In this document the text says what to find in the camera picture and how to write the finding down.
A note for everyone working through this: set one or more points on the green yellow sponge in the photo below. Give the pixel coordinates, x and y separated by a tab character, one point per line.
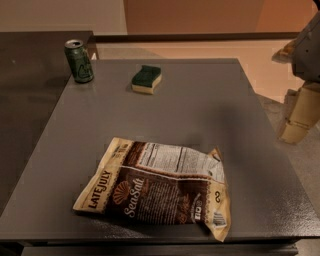
147	79

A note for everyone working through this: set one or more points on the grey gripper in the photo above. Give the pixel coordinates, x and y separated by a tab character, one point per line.
307	53

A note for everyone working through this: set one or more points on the brown chip bag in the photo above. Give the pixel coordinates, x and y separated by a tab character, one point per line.
159	184

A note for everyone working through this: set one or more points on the green soda can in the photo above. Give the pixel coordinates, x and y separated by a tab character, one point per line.
79	62

